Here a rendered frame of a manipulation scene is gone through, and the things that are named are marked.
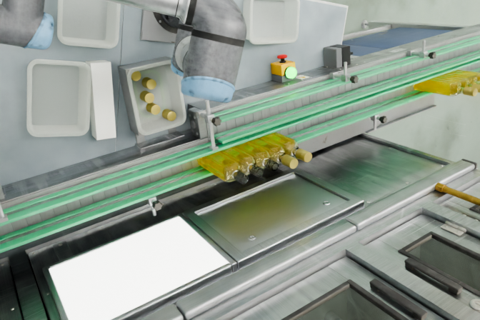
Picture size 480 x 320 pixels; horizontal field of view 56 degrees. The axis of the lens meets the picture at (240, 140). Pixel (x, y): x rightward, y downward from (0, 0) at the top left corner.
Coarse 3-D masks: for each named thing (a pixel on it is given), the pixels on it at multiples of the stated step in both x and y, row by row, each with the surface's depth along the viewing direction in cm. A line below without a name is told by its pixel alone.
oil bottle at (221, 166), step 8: (216, 152) 148; (200, 160) 151; (208, 160) 146; (216, 160) 142; (224, 160) 142; (232, 160) 141; (208, 168) 148; (216, 168) 142; (224, 168) 137; (232, 168) 137; (240, 168) 139; (224, 176) 139
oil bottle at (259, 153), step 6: (240, 144) 152; (246, 144) 151; (252, 144) 151; (246, 150) 147; (252, 150) 146; (258, 150) 146; (264, 150) 145; (258, 156) 142; (264, 156) 142; (270, 156) 144; (258, 162) 142; (264, 168) 144
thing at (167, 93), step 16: (160, 64) 142; (128, 80) 138; (160, 80) 151; (176, 80) 147; (160, 96) 153; (176, 96) 151; (144, 112) 151; (160, 112) 154; (176, 112) 154; (144, 128) 149; (160, 128) 148
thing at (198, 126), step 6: (192, 108) 154; (192, 114) 152; (192, 120) 153; (198, 120) 150; (204, 120) 151; (192, 126) 153; (198, 126) 151; (204, 126) 152; (192, 132) 156; (198, 132) 152; (204, 132) 152
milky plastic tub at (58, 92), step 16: (32, 64) 124; (48, 64) 133; (64, 64) 129; (80, 64) 131; (32, 80) 132; (48, 80) 134; (64, 80) 136; (80, 80) 138; (32, 96) 133; (48, 96) 135; (64, 96) 138; (80, 96) 139; (32, 112) 134; (48, 112) 136; (64, 112) 139; (80, 112) 139; (32, 128) 131; (48, 128) 135; (64, 128) 137; (80, 128) 138
